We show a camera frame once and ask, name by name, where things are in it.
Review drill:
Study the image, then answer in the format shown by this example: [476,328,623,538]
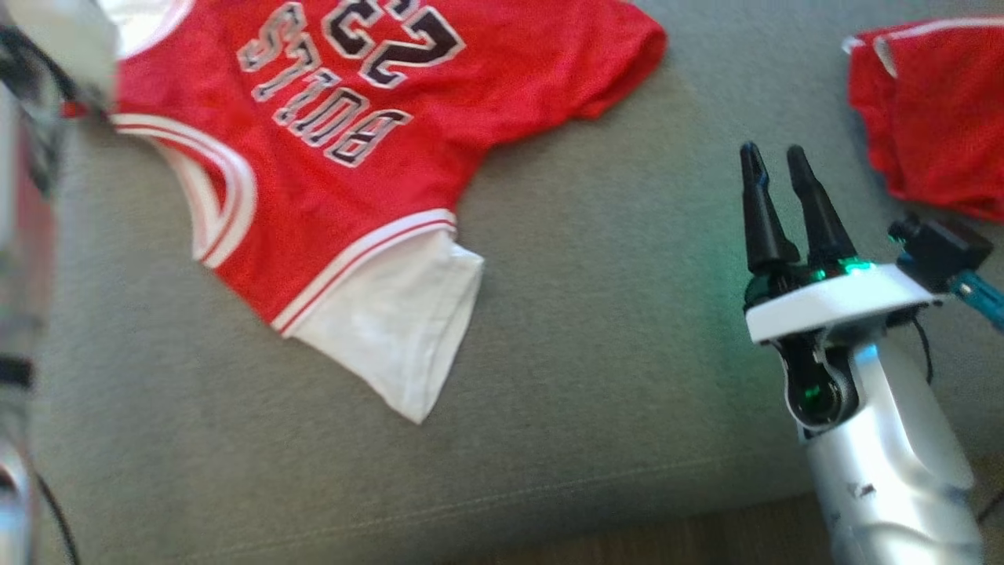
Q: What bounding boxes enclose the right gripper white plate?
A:
[739,141,944,346]

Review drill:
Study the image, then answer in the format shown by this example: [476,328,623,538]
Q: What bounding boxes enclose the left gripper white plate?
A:
[6,0,119,100]

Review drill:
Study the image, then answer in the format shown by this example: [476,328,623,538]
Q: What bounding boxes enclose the red shorts white stripe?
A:
[842,16,1004,225]

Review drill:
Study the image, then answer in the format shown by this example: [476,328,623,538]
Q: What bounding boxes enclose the red basketball jersey white sleeves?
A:
[100,0,668,425]

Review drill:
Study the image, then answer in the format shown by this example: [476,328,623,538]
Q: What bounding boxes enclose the large grey sofa seat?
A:
[30,0,1004,565]

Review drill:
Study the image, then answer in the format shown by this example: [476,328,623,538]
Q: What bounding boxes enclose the right camera cable teal plug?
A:
[948,270,1004,332]

